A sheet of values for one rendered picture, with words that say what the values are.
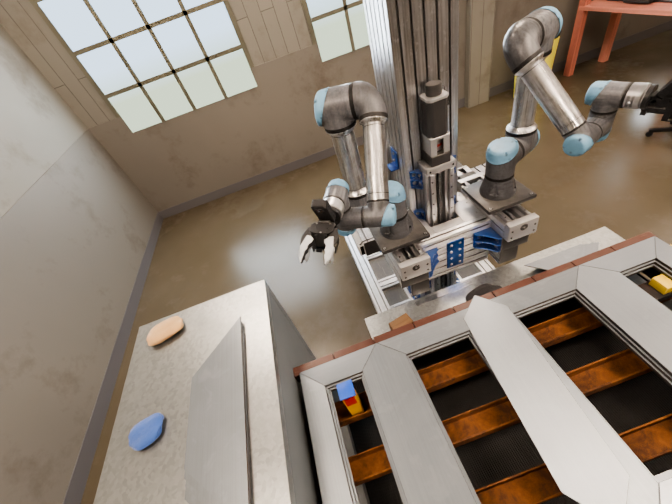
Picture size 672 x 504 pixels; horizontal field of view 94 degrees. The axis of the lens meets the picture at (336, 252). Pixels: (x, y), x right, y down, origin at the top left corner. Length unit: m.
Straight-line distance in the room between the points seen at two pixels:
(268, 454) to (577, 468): 0.86
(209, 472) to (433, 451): 0.67
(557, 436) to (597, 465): 0.10
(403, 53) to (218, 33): 2.94
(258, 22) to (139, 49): 1.21
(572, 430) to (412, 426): 0.46
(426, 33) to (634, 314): 1.21
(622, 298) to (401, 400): 0.89
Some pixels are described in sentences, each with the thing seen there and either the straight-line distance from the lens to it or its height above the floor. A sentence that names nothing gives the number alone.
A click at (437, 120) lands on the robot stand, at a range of 1.35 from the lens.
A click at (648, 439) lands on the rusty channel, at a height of 0.68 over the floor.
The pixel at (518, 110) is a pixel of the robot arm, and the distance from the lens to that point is 1.55.
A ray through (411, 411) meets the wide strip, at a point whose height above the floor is 0.85.
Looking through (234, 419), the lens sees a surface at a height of 1.07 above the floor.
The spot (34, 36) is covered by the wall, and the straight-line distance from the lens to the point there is 4.46.
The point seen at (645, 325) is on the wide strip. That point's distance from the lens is 1.52.
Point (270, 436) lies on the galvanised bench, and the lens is 1.10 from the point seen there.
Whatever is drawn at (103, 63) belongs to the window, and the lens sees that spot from 4.30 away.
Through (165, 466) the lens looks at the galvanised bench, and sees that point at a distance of 1.27.
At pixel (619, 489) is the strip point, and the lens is 1.26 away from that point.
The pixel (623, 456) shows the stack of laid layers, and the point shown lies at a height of 0.85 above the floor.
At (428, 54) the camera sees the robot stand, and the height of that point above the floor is 1.65.
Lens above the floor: 2.01
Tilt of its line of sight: 43 degrees down
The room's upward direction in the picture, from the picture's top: 20 degrees counter-clockwise
